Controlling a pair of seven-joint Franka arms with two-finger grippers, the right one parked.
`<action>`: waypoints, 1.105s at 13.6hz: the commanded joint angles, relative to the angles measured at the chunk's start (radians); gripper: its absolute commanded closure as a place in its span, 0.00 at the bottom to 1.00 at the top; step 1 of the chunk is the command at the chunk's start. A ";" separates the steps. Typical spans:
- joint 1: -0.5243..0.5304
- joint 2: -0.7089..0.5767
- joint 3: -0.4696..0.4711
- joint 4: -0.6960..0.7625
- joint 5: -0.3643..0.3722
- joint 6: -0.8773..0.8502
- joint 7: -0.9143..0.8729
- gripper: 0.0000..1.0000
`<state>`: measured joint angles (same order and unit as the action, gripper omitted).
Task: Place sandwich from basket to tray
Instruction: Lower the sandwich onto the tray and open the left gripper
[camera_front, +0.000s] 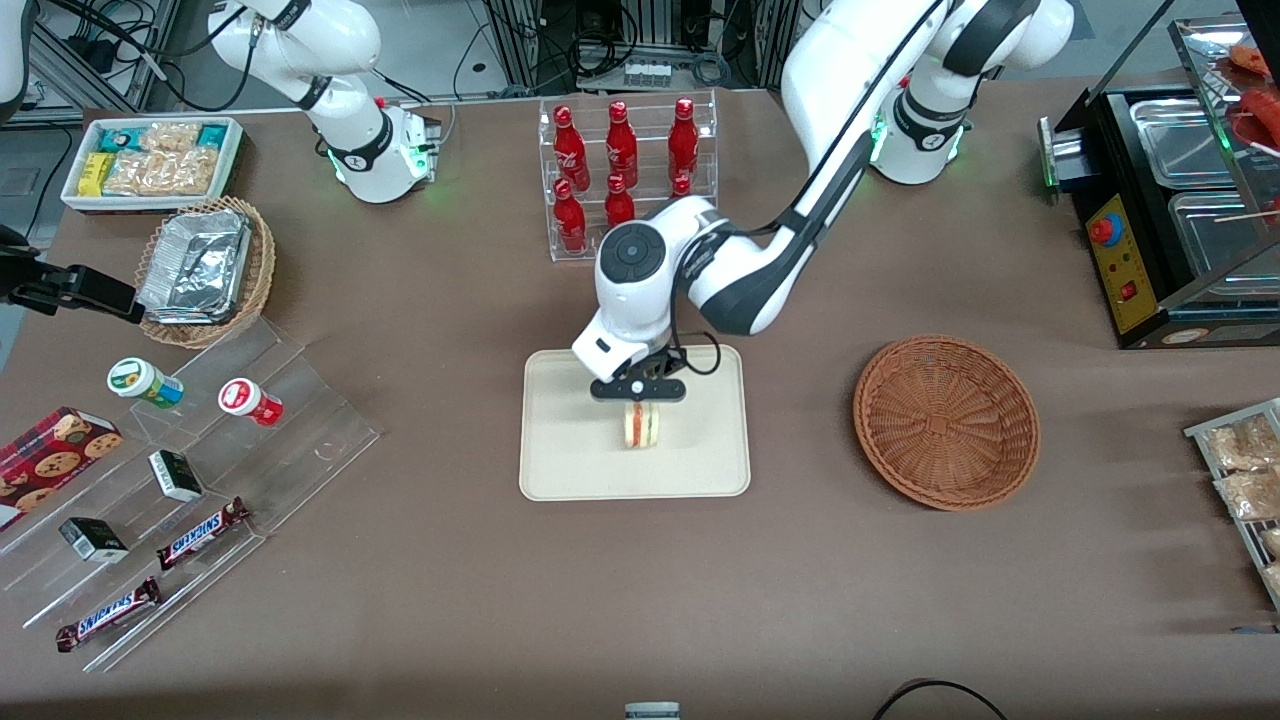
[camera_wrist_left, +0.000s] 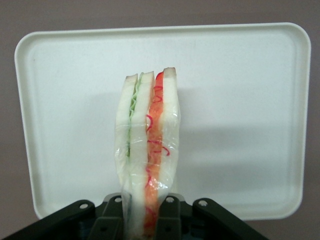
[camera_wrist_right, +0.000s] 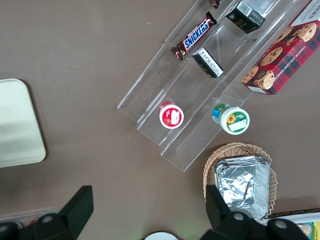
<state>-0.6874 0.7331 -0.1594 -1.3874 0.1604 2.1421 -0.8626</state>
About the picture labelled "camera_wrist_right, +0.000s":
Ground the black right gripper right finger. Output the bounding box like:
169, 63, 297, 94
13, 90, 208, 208
199, 183, 266, 240

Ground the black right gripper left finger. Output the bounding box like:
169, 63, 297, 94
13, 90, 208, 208
21, 184, 95, 240

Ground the light wicker basket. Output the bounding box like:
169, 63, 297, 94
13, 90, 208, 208
202, 142, 279, 220

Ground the beige plastic tray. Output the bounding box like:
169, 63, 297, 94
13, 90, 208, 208
0, 78, 47, 169

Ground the foil container stack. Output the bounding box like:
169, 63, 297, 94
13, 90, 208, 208
213, 155, 272, 221

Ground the white snack bin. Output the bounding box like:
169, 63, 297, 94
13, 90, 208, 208
264, 212, 320, 240

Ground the clear cracker bag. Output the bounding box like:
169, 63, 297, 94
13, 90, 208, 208
298, 223, 313, 239

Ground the green lid yogurt cup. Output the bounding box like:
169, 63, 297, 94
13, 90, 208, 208
211, 102, 251, 136

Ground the yellow snack packet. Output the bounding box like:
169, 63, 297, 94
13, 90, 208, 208
310, 221, 320, 240

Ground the red lid yogurt cup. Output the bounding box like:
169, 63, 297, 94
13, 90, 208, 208
158, 100, 185, 130

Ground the clear acrylic stepped shelf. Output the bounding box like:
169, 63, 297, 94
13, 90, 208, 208
115, 0, 320, 174

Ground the small black box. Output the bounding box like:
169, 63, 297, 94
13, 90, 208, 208
191, 47, 225, 80
225, 0, 267, 35

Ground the red tartan cookie box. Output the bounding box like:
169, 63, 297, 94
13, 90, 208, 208
240, 0, 320, 97

